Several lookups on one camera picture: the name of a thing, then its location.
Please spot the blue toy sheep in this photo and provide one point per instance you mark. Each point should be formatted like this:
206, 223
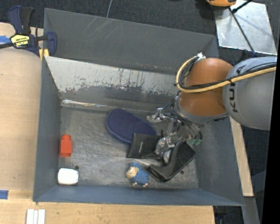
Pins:
140, 175

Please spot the black phone case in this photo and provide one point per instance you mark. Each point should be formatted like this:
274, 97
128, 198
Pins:
179, 159

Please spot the black flat wallet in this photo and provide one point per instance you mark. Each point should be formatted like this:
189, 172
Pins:
141, 146

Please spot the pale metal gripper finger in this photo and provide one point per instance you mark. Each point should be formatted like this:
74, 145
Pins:
162, 144
167, 156

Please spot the dark blue slipper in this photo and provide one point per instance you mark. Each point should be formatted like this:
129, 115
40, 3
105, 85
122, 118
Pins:
126, 125

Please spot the red plastic block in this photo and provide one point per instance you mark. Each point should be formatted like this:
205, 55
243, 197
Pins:
65, 146

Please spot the white rounded box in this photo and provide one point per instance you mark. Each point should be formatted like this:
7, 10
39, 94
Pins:
67, 176

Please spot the pale wood flat board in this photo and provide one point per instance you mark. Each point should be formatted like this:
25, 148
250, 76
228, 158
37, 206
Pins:
13, 121

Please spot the grey metal bin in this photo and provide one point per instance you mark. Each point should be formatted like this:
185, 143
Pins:
126, 48

